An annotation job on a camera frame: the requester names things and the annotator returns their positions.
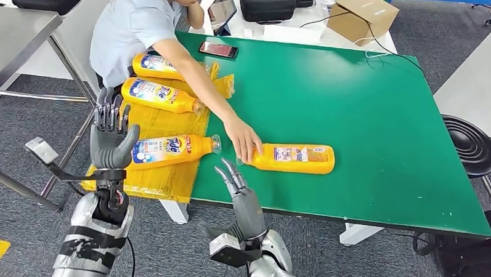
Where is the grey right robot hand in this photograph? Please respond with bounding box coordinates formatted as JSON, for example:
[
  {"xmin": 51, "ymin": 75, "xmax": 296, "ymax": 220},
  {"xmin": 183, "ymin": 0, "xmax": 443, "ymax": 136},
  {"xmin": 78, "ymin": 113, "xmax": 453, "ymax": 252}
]
[{"xmin": 197, "ymin": 156, "xmax": 270, "ymax": 242}]

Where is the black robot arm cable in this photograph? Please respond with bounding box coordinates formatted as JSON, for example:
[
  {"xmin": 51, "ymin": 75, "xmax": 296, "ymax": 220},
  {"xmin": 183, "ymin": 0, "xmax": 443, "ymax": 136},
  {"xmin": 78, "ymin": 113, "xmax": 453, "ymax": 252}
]
[{"xmin": 124, "ymin": 236, "xmax": 137, "ymax": 277}]

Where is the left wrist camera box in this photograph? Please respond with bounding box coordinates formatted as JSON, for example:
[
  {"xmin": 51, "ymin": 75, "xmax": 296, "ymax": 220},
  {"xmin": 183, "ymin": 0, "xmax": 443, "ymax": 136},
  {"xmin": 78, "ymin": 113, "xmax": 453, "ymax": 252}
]
[{"xmin": 24, "ymin": 136, "xmax": 61, "ymax": 167}]

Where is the yellow taped cardboard sheet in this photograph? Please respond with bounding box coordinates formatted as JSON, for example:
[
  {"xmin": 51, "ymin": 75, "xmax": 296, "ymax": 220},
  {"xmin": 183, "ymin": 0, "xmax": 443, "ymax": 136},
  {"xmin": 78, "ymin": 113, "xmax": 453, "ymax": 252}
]
[{"xmin": 81, "ymin": 57, "xmax": 236, "ymax": 205}]

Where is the black bag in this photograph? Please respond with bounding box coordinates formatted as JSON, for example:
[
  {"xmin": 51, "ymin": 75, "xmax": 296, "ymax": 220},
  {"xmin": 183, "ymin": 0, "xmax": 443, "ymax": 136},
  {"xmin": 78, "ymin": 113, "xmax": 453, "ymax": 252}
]
[{"xmin": 412, "ymin": 201, "xmax": 491, "ymax": 277}]

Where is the brown cardboard box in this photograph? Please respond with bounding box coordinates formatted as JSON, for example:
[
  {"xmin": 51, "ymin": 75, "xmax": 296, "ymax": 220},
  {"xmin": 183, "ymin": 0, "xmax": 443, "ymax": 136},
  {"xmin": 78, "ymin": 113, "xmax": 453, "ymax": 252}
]
[{"xmin": 326, "ymin": 0, "xmax": 400, "ymax": 47}]

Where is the tablet computer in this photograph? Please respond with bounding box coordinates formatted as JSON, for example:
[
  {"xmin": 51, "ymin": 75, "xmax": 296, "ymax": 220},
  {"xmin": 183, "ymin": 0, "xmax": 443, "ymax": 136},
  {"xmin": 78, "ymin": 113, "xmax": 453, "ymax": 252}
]
[{"xmin": 206, "ymin": 0, "xmax": 238, "ymax": 36}]

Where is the person's right hand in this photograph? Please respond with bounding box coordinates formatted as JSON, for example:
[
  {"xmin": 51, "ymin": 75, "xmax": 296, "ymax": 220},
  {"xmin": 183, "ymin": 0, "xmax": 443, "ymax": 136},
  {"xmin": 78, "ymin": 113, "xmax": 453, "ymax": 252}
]
[{"xmin": 222, "ymin": 116, "xmax": 266, "ymax": 164}]

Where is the dark smartphone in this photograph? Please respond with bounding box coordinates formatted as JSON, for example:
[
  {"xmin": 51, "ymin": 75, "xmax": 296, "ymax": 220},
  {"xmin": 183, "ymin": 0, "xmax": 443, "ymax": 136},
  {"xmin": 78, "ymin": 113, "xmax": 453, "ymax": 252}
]
[{"xmin": 198, "ymin": 41, "xmax": 240, "ymax": 60}]

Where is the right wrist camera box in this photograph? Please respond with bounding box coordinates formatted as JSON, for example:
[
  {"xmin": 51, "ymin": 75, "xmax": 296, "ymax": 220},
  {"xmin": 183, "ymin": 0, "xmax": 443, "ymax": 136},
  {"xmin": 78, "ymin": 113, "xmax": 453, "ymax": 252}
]
[{"xmin": 208, "ymin": 233, "xmax": 263, "ymax": 270}]

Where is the green table mat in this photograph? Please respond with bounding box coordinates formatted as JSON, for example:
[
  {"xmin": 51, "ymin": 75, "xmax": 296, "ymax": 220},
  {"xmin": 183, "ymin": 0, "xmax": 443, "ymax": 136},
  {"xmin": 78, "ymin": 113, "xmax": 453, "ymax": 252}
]
[{"xmin": 168, "ymin": 31, "xmax": 491, "ymax": 239}]

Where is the white table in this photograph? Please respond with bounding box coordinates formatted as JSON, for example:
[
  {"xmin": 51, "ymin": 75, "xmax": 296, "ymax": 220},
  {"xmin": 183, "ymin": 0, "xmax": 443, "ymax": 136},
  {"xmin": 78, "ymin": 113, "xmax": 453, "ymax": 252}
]
[{"xmin": 188, "ymin": 0, "xmax": 400, "ymax": 54}]

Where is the white table leg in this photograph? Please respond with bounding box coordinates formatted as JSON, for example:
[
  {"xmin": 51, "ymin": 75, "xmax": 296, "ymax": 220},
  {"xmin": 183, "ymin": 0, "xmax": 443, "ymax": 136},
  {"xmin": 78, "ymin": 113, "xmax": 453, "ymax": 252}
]
[
  {"xmin": 159, "ymin": 199, "xmax": 190, "ymax": 225},
  {"xmin": 339, "ymin": 222, "xmax": 386, "ymax": 247}
]

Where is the light grey table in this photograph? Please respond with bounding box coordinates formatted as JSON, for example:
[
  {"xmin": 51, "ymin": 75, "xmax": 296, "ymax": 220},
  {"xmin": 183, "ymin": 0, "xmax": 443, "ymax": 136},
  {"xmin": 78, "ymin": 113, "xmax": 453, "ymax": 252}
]
[
  {"xmin": 432, "ymin": 9, "xmax": 491, "ymax": 141},
  {"xmin": 14, "ymin": 0, "xmax": 124, "ymax": 120}
]

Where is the flat white box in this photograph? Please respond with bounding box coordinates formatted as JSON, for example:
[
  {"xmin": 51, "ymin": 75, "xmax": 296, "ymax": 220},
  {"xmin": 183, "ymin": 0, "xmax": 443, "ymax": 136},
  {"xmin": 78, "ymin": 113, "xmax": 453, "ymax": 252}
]
[{"xmin": 263, "ymin": 23, "xmax": 326, "ymax": 44}]

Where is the person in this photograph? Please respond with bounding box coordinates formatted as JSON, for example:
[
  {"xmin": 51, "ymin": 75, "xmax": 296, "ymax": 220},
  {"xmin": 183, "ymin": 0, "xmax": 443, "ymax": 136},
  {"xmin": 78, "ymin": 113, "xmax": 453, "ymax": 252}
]
[{"xmin": 85, "ymin": 0, "xmax": 269, "ymax": 164}]

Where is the black round stool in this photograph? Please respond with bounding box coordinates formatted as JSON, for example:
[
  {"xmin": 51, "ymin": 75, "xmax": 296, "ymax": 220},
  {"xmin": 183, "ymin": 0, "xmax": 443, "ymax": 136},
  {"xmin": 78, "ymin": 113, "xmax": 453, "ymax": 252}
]
[{"xmin": 438, "ymin": 114, "xmax": 491, "ymax": 208}]

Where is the white cable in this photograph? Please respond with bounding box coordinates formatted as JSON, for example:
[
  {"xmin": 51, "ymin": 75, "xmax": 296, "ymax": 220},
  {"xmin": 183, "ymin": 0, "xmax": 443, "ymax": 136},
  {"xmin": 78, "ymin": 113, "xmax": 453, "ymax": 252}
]
[{"xmin": 352, "ymin": 35, "xmax": 391, "ymax": 58}]

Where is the orange detergent bottle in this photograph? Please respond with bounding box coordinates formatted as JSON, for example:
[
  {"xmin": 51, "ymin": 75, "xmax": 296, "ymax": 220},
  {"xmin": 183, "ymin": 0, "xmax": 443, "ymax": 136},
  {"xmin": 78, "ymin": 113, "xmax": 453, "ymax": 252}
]
[
  {"xmin": 132, "ymin": 53, "xmax": 185, "ymax": 81},
  {"xmin": 120, "ymin": 76, "xmax": 208, "ymax": 115},
  {"xmin": 130, "ymin": 132, "xmax": 223, "ymax": 174},
  {"xmin": 236, "ymin": 142, "xmax": 336, "ymax": 175}
]

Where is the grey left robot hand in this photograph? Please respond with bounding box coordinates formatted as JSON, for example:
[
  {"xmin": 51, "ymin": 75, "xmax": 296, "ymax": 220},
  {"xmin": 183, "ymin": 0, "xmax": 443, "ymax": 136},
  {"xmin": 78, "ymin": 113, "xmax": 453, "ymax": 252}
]
[{"xmin": 88, "ymin": 86, "xmax": 142, "ymax": 171}]

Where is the steel table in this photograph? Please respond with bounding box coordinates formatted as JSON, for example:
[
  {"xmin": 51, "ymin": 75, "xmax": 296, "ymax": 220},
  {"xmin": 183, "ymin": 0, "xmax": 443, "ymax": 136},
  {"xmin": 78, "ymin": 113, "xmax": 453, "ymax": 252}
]
[{"xmin": 0, "ymin": 6, "xmax": 115, "ymax": 214}]

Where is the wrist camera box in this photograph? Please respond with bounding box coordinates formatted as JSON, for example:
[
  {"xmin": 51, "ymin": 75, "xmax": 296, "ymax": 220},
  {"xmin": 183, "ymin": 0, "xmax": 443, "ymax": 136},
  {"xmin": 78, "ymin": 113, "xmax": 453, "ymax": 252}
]
[
  {"xmin": 208, "ymin": 233, "xmax": 263, "ymax": 270},
  {"xmin": 24, "ymin": 136, "xmax": 61, "ymax": 167}
]

